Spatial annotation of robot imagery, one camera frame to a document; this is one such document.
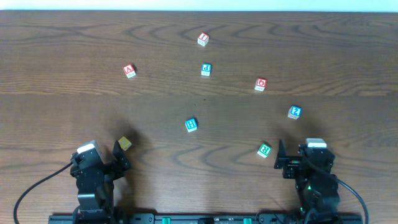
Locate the red letter O block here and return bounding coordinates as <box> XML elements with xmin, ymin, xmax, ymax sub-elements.
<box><xmin>254</xmin><ymin>78</ymin><xmax>267</xmax><ymax>91</ymax></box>

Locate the green letter R block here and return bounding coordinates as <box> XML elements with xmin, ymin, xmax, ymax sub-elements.
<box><xmin>257</xmin><ymin>143</ymin><xmax>272</xmax><ymax>158</ymax></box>

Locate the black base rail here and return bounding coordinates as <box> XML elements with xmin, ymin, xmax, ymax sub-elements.
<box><xmin>48</xmin><ymin>213</ymin><xmax>363</xmax><ymax>224</ymax></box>

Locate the blue number 2 block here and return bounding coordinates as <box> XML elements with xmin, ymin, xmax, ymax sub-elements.
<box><xmin>287</xmin><ymin>105</ymin><xmax>302</xmax><ymax>119</ymax></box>

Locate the yellow wooden block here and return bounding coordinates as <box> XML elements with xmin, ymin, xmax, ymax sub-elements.
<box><xmin>118</xmin><ymin>136</ymin><xmax>132</xmax><ymax>151</ymax></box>

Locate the blue letter H block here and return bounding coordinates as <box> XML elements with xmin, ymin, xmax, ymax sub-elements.
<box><xmin>185</xmin><ymin>118</ymin><xmax>198</xmax><ymax>133</ymax></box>

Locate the red letter I block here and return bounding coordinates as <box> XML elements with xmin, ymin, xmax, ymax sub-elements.
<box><xmin>197</xmin><ymin>32</ymin><xmax>210</xmax><ymax>47</ymax></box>

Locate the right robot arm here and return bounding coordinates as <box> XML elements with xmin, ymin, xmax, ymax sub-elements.
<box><xmin>274</xmin><ymin>138</ymin><xmax>340</xmax><ymax>223</ymax></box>

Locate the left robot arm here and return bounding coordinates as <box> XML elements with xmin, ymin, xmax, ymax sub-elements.
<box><xmin>70</xmin><ymin>140</ymin><xmax>131</xmax><ymax>220</ymax></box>

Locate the blue letter P block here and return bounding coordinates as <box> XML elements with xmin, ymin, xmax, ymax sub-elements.
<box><xmin>201</xmin><ymin>63</ymin><xmax>211</xmax><ymax>77</ymax></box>

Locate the red letter A block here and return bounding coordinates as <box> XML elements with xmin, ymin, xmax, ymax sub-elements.
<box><xmin>123</xmin><ymin>64</ymin><xmax>136</xmax><ymax>78</ymax></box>

